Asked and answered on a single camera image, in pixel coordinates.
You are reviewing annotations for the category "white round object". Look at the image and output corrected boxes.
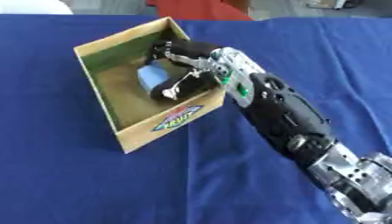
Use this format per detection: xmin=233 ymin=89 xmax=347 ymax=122
xmin=0 ymin=0 xmax=75 ymax=16

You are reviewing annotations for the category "red chair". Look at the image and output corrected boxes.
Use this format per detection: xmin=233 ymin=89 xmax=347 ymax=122
xmin=145 ymin=0 xmax=255 ymax=21

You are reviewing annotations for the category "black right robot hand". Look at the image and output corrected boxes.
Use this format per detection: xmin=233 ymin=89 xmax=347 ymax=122
xmin=145 ymin=37 xmax=226 ymax=102

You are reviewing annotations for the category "tan cardboard box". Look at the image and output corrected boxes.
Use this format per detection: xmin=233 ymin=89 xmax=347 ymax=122
xmin=72 ymin=16 xmax=227 ymax=155

